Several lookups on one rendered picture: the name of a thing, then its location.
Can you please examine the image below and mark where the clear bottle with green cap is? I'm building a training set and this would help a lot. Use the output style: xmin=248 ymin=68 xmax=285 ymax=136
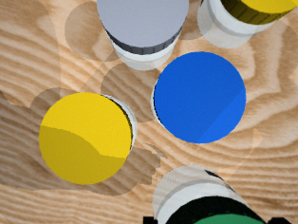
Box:
xmin=152 ymin=164 xmax=267 ymax=224

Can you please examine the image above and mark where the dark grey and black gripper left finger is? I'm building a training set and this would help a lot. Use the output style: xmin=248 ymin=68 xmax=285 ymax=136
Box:
xmin=142 ymin=216 xmax=158 ymax=224

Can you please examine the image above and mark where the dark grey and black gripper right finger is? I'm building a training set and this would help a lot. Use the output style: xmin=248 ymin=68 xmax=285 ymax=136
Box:
xmin=268 ymin=217 xmax=291 ymax=224

